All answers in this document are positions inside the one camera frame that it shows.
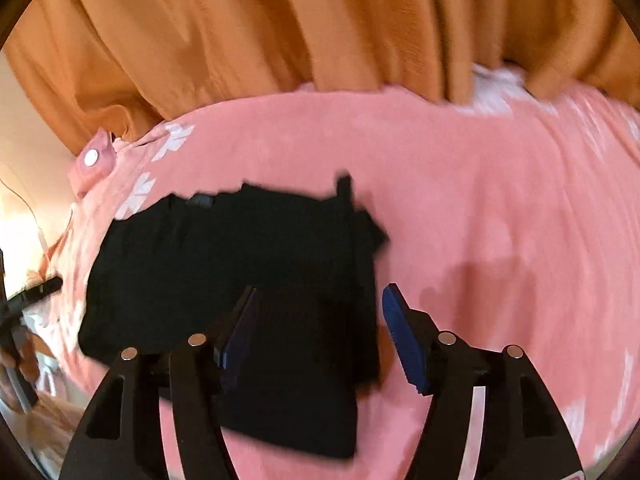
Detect black knit sweater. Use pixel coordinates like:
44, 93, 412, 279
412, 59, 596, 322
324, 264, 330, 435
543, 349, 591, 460
78, 174, 387, 460

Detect pink floral bed blanket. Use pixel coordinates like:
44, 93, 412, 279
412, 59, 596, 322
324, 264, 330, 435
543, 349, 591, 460
36, 70, 639, 466

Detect pink pouch with white button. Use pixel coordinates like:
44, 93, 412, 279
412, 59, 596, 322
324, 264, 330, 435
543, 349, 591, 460
68, 128, 116, 198

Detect orange curtain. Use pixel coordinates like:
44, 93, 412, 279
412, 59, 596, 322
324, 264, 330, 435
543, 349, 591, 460
4, 0, 639, 152

